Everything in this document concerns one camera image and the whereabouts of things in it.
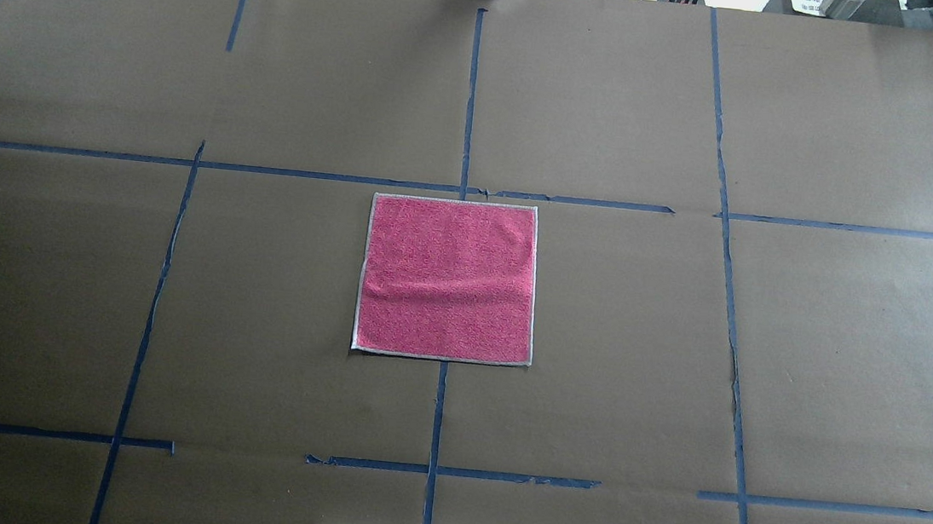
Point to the metal cup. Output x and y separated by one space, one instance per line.
839 9

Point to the pink and grey towel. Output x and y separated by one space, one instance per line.
448 280

